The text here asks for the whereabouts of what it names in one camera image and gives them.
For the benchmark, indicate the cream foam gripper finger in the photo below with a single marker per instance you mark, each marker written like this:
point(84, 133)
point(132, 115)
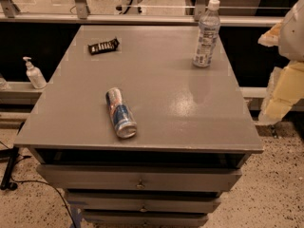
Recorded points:
point(285, 88)

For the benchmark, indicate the black rxbar chocolate wrapper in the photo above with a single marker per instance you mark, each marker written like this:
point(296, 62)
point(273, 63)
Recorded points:
point(103, 47)

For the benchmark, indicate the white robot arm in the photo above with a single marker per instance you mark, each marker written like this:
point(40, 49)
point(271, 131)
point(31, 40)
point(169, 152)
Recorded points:
point(288, 34)

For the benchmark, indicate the clear plastic water bottle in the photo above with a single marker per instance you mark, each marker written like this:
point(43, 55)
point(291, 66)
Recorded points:
point(209, 24)

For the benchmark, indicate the white pump dispenser bottle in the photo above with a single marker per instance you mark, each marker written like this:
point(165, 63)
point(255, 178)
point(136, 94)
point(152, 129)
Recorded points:
point(34, 74)

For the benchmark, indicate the grey drawer cabinet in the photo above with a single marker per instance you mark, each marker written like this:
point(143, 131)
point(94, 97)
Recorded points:
point(194, 130)

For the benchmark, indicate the blue silver energy drink can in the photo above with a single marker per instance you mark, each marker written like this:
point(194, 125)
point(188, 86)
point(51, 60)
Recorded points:
point(121, 116)

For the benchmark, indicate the black stand leg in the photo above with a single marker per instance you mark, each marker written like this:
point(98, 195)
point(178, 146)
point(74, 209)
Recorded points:
point(9, 155)

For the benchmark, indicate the metal window frame rail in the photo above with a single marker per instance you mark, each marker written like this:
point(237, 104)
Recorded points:
point(244, 13)

